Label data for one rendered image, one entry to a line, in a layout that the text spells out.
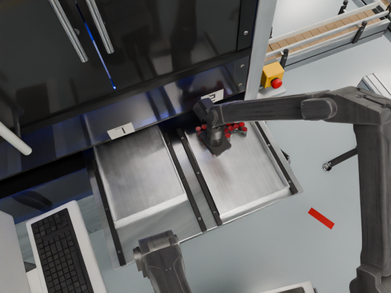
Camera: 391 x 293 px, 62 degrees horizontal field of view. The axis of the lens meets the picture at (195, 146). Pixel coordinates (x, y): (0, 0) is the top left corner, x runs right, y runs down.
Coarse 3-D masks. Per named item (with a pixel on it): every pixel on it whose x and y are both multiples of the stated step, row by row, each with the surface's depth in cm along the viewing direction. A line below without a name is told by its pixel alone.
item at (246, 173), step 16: (256, 128) 122; (192, 144) 123; (240, 144) 122; (256, 144) 122; (208, 160) 120; (224, 160) 119; (240, 160) 119; (256, 160) 119; (272, 160) 117; (208, 176) 117; (224, 176) 117; (240, 176) 116; (256, 176) 116; (272, 176) 116; (224, 192) 114; (240, 192) 114; (256, 192) 113; (272, 192) 110; (224, 208) 112; (240, 208) 111
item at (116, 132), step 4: (128, 124) 109; (116, 128) 109; (120, 128) 110; (124, 128) 111; (128, 128) 112; (132, 128) 112; (108, 132) 109; (112, 132) 110; (116, 132) 111; (120, 132) 112; (128, 132) 113; (112, 136) 112; (116, 136) 113; (120, 136) 114
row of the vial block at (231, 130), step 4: (236, 124) 121; (240, 124) 121; (244, 124) 120; (228, 128) 120; (232, 128) 120; (236, 128) 120; (240, 128) 122; (228, 132) 122; (232, 132) 121; (236, 132) 122; (240, 132) 124; (200, 140) 120
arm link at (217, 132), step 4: (204, 116) 101; (204, 120) 102; (208, 124) 100; (224, 124) 99; (208, 128) 99; (212, 128) 99; (216, 128) 98; (220, 128) 99; (224, 128) 100; (208, 132) 100; (212, 132) 98; (216, 132) 98; (220, 132) 99; (224, 132) 103; (208, 136) 103; (212, 136) 101; (216, 136) 101; (220, 136) 101
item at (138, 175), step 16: (144, 128) 127; (112, 144) 125; (128, 144) 125; (144, 144) 124; (160, 144) 124; (96, 160) 118; (112, 160) 122; (128, 160) 121; (144, 160) 121; (160, 160) 121; (112, 176) 119; (128, 176) 119; (144, 176) 118; (160, 176) 118; (176, 176) 118; (112, 192) 116; (128, 192) 116; (144, 192) 116; (160, 192) 115; (176, 192) 115; (112, 208) 113; (128, 208) 113; (144, 208) 113
